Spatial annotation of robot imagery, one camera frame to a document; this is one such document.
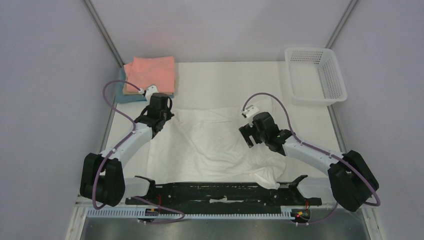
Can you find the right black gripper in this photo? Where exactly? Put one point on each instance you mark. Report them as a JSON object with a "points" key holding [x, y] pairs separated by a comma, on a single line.
{"points": [[248, 134]]}

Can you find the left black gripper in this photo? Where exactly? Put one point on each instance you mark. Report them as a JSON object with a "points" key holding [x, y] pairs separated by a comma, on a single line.
{"points": [[169, 114]]}

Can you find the white t shirt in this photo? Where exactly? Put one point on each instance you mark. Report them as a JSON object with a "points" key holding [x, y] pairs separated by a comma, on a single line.
{"points": [[207, 146]]}

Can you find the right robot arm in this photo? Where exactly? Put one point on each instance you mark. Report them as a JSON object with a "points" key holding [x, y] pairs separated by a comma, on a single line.
{"points": [[351, 181]]}

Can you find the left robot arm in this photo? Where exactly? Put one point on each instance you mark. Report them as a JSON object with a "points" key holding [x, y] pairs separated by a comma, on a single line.
{"points": [[103, 180]]}

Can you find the folded blue t shirt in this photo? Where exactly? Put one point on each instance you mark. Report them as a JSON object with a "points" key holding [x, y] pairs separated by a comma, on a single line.
{"points": [[122, 98]]}

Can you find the folded pink t shirt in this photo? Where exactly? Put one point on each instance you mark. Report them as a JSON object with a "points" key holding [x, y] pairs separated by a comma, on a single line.
{"points": [[144, 72]]}

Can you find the white plastic basket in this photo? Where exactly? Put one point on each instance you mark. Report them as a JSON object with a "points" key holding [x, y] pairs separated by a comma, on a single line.
{"points": [[315, 77]]}

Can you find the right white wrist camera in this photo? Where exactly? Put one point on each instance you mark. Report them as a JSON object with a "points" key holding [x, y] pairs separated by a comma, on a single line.
{"points": [[250, 111]]}

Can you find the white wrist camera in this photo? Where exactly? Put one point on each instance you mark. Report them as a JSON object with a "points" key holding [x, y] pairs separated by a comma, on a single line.
{"points": [[250, 111], [148, 92]]}

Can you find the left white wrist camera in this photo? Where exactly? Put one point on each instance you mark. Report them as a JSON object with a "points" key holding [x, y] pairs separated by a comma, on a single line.
{"points": [[148, 92]]}

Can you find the aluminium frame rail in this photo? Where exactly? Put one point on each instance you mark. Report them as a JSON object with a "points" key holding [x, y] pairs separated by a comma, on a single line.
{"points": [[83, 202]]}

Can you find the white slotted cable duct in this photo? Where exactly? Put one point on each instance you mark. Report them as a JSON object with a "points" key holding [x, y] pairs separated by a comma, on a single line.
{"points": [[145, 213]]}

